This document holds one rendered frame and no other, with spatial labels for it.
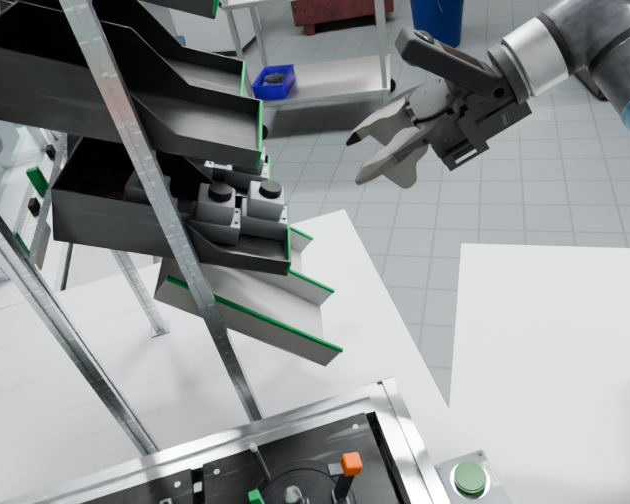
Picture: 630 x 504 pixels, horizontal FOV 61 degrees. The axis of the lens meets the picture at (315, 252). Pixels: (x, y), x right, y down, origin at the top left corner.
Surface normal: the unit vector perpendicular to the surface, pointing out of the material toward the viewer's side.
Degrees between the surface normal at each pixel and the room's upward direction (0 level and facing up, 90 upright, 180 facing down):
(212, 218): 90
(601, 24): 54
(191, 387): 0
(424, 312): 0
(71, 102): 90
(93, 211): 90
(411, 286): 0
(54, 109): 90
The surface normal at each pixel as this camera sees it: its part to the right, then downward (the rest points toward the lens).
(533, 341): -0.17, -0.75
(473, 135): 0.07, 0.65
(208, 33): -0.31, 0.66
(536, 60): -0.21, 0.30
